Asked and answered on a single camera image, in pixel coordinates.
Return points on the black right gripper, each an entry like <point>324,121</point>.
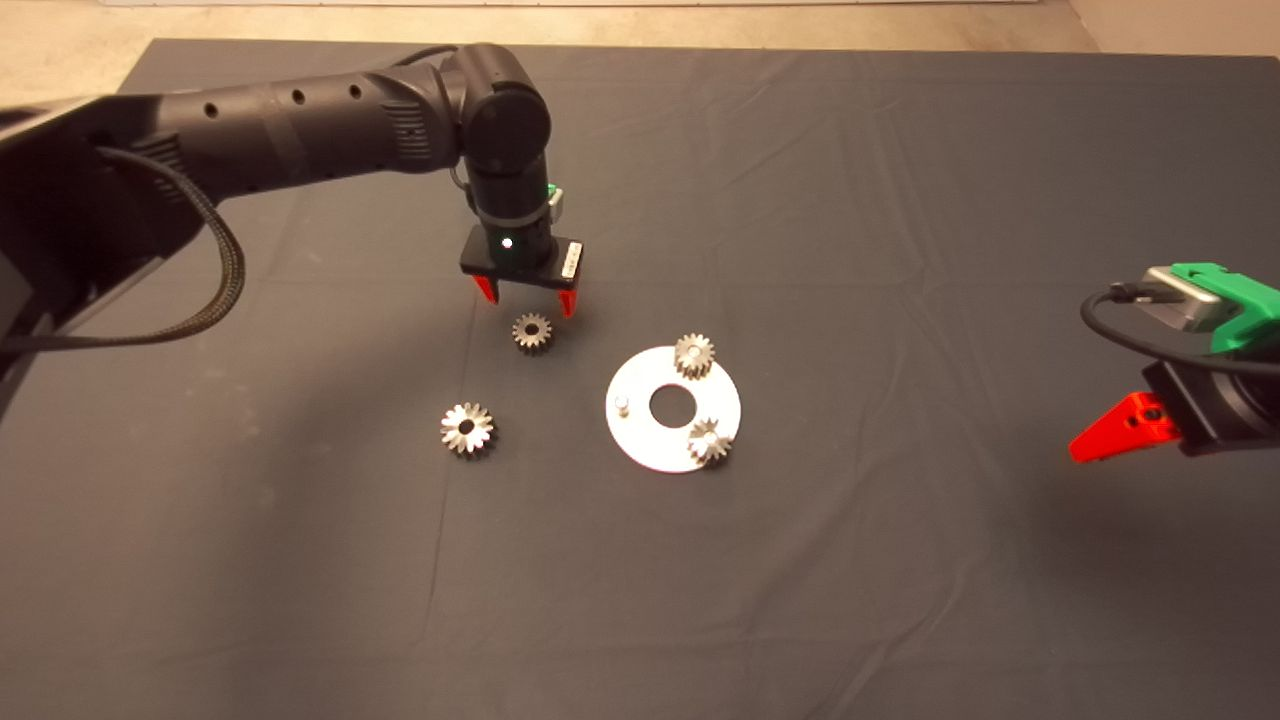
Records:
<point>1230,410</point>

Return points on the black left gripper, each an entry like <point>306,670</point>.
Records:
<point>515,255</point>

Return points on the small steel gear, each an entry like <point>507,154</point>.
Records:
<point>712,448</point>
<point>695,360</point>
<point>524,342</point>

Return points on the large steel gear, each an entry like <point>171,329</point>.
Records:
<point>480,440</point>

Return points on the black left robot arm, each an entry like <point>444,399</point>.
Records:
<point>300,120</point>

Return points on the round metal plate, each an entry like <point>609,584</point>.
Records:
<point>650,450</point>

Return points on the dark grey table cloth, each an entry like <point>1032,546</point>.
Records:
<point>800,600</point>

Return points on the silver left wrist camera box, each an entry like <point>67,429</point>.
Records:
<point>558,207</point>

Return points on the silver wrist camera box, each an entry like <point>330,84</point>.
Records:
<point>558,207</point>
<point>1188,298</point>

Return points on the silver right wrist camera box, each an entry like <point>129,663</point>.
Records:
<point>1188,298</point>

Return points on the green right camera mount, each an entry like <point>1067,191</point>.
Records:
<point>1245,300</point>

